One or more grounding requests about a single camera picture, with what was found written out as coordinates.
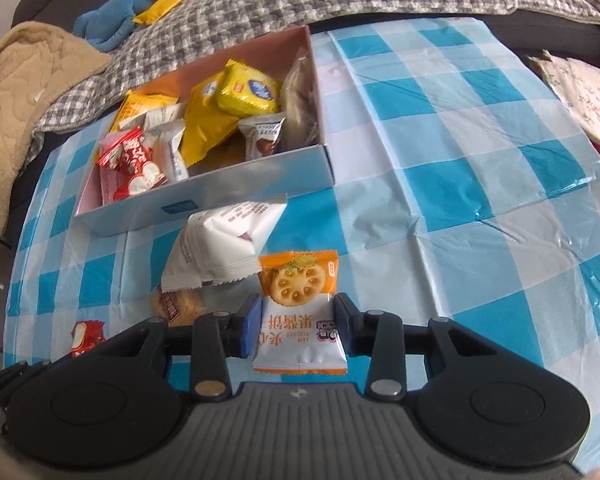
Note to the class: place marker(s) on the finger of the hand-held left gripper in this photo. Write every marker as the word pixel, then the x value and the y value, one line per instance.
pixel 10 377

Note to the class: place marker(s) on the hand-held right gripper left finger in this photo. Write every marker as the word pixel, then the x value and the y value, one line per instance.
pixel 249 330

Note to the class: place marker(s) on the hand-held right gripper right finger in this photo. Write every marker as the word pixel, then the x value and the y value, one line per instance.
pixel 346 330

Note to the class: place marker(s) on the orange white biscuit packet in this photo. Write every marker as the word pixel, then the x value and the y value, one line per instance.
pixel 300 280

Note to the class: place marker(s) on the white pink cardboard box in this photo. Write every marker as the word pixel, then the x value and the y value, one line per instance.
pixel 260 175

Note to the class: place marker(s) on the white printed snack packet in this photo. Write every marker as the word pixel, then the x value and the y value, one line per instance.
pixel 172 152

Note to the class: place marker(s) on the small chocolate truffle packet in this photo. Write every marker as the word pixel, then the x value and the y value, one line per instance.
pixel 262 135

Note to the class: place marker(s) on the red white candy packet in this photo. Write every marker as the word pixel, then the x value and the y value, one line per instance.
pixel 135 165
pixel 87 340

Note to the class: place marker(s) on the long yellow waffle packet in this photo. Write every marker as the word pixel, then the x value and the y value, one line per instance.
pixel 207 125

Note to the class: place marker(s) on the square yellow biscuit packet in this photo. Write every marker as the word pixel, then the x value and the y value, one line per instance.
pixel 250 90

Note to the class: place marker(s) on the brown biscuit packet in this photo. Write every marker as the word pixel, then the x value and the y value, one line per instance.
pixel 177 307

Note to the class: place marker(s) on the white triangular snack packet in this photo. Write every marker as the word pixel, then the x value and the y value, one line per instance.
pixel 220 245

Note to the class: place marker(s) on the blue white checked tablecloth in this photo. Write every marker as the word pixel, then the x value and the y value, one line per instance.
pixel 455 200

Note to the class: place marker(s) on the clear brown snack packet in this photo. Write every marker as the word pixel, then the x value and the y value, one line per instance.
pixel 300 100

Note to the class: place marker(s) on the small yellow snack packet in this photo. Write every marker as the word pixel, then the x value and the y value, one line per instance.
pixel 140 107

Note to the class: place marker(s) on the beige quilted blanket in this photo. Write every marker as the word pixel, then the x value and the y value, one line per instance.
pixel 30 110

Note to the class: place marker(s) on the cream floral cloth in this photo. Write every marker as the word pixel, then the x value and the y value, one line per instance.
pixel 585 95

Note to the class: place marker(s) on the yellow packet on blanket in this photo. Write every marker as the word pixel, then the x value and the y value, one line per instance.
pixel 162 6

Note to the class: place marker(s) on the blue plush toy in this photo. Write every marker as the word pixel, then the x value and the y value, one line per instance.
pixel 110 17

